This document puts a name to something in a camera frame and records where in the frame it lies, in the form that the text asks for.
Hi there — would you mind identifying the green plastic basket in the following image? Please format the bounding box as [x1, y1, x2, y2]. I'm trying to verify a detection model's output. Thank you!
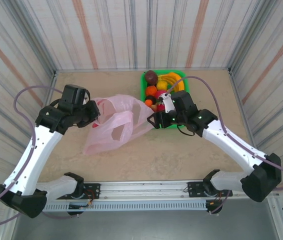
[140, 69, 191, 131]

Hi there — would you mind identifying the pink plastic bag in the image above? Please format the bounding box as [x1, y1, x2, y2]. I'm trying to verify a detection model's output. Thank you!
[82, 94, 156, 156]

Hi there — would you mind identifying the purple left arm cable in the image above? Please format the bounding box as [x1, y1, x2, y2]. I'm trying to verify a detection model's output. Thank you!
[0, 85, 79, 228]

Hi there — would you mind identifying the grey metal panel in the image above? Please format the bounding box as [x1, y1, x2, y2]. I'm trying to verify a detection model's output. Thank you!
[13, 198, 280, 240]

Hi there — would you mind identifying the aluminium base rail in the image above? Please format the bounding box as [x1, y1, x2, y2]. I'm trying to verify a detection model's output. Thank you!
[36, 180, 281, 201]

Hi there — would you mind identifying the orange yellow fake banana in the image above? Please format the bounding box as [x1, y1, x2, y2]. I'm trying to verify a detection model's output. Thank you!
[166, 71, 185, 93]

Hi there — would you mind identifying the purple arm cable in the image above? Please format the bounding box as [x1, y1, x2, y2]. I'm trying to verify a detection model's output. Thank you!
[0, 85, 79, 228]
[166, 75, 283, 215]

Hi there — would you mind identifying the slotted grey cable duct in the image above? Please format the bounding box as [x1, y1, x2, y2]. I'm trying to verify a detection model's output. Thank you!
[42, 201, 209, 213]

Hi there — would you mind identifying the large dark red fake fruit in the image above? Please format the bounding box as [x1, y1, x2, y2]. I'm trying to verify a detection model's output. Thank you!
[144, 70, 159, 84]

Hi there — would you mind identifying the yellow fake lemon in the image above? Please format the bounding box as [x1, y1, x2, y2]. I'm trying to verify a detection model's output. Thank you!
[156, 80, 169, 92]

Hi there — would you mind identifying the aluminium frame bar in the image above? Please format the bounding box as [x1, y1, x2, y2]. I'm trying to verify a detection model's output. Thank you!
[227, 67, 260, 151]
[40, 71, 59, 111]

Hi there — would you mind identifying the orange fake tangerine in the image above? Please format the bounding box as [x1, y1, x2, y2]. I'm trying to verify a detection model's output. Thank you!
[145, 85, 158, 97]

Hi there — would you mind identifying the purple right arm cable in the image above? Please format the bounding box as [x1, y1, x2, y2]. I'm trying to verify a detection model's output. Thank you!
[166, 75, 283, 215]

